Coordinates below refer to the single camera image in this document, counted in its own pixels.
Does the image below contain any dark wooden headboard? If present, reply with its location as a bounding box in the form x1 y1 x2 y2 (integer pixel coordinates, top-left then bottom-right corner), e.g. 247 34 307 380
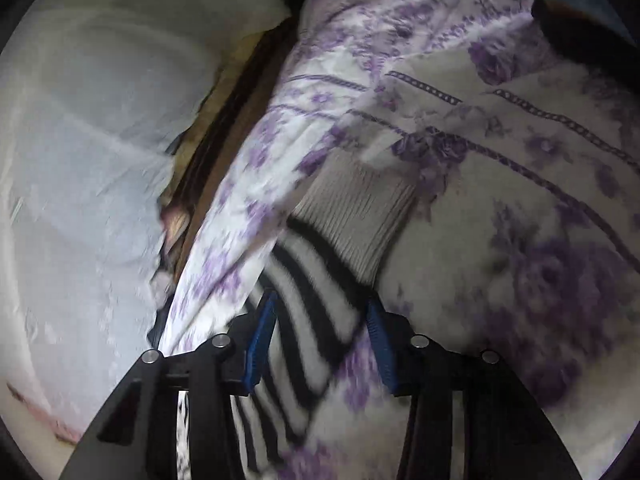
160 18 297 284

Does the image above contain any black white striped sweater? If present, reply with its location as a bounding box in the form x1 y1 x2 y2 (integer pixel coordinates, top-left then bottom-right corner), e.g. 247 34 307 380
174 152 421 480

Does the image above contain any purple floral bed sheet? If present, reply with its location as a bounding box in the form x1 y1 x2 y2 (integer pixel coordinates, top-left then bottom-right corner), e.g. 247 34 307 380
160 0 639 479

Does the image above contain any white lace curtain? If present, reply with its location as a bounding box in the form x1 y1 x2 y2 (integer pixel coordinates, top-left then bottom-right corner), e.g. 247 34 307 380
1 0 288 442

